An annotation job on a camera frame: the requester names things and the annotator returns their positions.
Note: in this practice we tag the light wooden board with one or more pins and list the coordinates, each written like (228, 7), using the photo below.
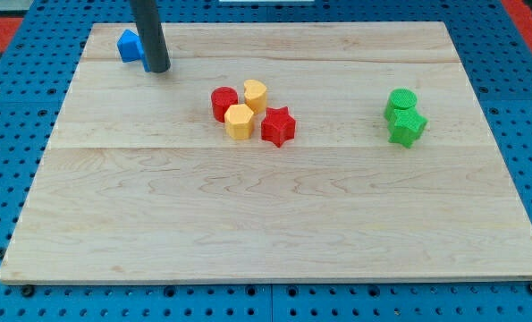
(140, 184)

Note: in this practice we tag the red star block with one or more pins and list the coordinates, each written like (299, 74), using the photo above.
(278, 126)

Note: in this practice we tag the yellow hexagon block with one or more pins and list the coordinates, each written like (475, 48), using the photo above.
(239, 122)

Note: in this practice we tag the yellow heart block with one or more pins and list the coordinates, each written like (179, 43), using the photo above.
(255, 95)

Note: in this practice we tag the red cylinder block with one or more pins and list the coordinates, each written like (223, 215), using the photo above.
(221, 99)

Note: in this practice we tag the green cylinder block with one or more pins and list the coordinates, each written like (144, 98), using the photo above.
(401, 99)

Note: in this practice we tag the green star block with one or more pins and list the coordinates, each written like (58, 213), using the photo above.
(406, 126)

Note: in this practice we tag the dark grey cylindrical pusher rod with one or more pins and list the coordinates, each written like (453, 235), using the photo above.
(151, 34)

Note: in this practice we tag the blue block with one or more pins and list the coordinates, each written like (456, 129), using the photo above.
(130, 49)

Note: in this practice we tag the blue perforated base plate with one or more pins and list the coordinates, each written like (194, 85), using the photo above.
(36, 70)

